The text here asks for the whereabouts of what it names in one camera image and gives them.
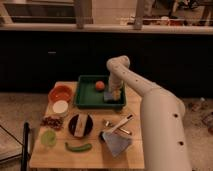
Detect yellow blue sponge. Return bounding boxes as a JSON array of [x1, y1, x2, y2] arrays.
[[104, 90, 121, 101]]

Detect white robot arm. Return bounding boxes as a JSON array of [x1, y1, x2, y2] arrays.
[[106, 55, 192, 171]]

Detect green plastic tray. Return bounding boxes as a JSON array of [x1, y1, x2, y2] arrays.
[[74, 75, 126, 110]]

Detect orange ball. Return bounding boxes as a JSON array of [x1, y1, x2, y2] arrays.
[[95, 81, 105, 91]]

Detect metal spoon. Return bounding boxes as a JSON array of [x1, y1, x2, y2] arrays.
[[103, 120, 133, 136]]

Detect orange bowl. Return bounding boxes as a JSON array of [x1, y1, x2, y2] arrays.
[[48, 85, 72, 102]]

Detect dark round plate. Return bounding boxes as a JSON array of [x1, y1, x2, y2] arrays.
[[68, 114, 93, 138]]

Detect grey cloth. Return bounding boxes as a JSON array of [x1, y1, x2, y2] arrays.
[[101, 132, 132, 157]]

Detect wooden block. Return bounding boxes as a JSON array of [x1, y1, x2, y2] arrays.
[[74, 114, 88, 138]]

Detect white cup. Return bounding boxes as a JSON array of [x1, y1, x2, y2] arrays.
[[52, 100, 68, 117]]

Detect green chili pepper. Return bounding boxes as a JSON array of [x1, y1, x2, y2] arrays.
[[65, 142, 92, 152]]

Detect light green cup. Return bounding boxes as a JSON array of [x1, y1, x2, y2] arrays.
[[41, 130, 56, 147]]

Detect white handled spatula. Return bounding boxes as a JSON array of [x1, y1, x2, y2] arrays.
[[99, 114, 135, 140]]

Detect black chair frame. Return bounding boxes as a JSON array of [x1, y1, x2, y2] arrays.
[[0, 122, 30, 171]]

